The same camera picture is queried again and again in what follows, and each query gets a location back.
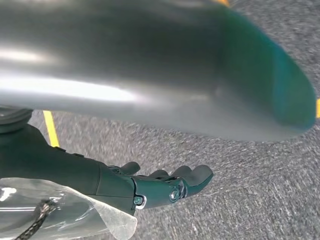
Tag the clear plastic film wrap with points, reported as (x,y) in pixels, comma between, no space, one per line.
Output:
(112,220)

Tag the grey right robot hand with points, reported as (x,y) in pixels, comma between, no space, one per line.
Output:
(62,169)

